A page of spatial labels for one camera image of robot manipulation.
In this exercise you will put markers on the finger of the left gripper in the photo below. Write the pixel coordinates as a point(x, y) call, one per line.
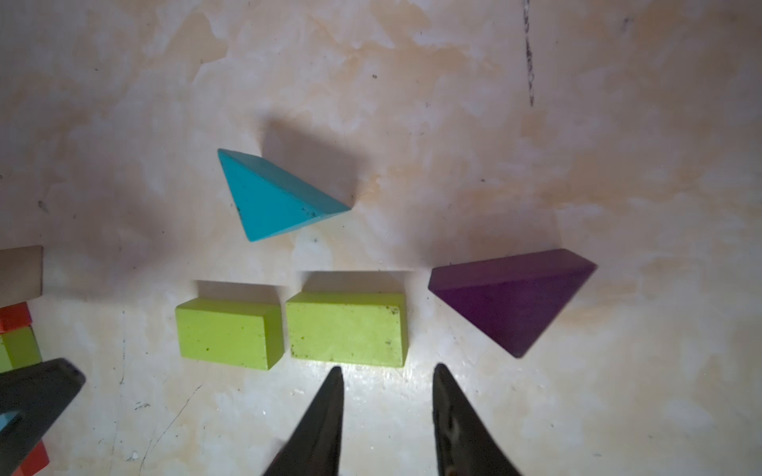
point(34, 397)

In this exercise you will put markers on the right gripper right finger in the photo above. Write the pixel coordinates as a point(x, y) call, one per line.
point(463, 444)

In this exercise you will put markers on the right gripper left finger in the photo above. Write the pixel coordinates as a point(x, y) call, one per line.
point(314, 448)

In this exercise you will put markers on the blue rectangular block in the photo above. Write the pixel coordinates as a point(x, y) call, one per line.
point(7, 418)

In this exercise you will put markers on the lime green block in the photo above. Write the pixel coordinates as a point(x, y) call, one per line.
point(351, 328)
point(235, 333)
point(19, 349)

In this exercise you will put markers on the red block bottom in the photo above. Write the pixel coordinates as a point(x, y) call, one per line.
point(37, 460)

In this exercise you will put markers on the red block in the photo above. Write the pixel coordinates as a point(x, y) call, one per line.
point(37, 460)
point(14, 317)

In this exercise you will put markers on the natural wood triangle block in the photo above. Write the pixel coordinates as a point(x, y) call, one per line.
point(21, 274)

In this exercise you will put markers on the purple triangle block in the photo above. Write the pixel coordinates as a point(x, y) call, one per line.
point(514, 299)

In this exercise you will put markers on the teal triangle block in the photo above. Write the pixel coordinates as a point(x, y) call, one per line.
point(271, 201)

